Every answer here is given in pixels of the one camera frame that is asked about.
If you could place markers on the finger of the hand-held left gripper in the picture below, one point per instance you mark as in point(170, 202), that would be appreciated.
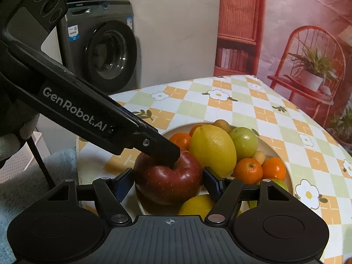
point(162, 150)
point(128, 113)

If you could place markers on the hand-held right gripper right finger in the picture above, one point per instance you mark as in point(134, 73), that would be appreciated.
point(211, 184)

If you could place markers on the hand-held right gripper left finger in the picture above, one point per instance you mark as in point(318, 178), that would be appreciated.
point(123, 185)

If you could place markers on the yellow lemon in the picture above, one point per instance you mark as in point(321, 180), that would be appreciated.
point(196, 205)
point(211, 151)

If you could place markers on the red apple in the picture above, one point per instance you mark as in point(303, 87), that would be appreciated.
point(165, 185)

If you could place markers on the green jujube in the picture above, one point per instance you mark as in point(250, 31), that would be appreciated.
point(244, 143)
point(280, 184)

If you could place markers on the small yellow loquat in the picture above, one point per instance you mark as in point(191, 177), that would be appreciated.
point(260, 157)
point(223, 125)

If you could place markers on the beige oval bowl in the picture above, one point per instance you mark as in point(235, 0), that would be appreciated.
point(269, 150)

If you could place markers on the person's left hand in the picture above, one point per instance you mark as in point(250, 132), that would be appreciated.
point(9, 146)

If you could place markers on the black metal leg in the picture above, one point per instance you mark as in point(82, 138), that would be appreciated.
point(41, 162)

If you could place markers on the grey washing machine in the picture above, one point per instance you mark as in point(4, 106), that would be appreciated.
point(110, 49)

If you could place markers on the white plastic basket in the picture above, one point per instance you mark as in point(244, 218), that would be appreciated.
point(27, 158)

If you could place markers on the fluffy pale blue rug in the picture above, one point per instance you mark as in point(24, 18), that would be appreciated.
point(16, 203)

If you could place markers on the printed pink backdrop cloth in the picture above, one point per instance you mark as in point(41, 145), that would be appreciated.
point(288, 5)

